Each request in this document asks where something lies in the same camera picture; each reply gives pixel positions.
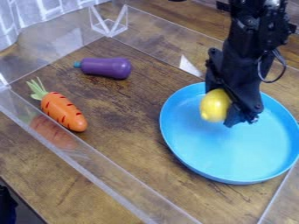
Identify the yellow toy lemon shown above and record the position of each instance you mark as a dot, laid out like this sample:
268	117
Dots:
215	105

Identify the clear acrylic enclosure wall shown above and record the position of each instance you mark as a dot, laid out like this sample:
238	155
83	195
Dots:
114	174

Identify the purple toy eggplant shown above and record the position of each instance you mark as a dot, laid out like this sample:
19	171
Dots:
110	67

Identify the blue round tray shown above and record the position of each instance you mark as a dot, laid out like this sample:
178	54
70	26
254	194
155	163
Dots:
240	155

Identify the white curtain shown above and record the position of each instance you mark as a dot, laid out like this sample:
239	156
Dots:
22	13

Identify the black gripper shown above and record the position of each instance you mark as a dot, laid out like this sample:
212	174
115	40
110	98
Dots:
238	75

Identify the orange toy carrot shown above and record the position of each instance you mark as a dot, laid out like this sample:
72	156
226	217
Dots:
58	107

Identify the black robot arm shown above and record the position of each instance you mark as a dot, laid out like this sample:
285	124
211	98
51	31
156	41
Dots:
259	28

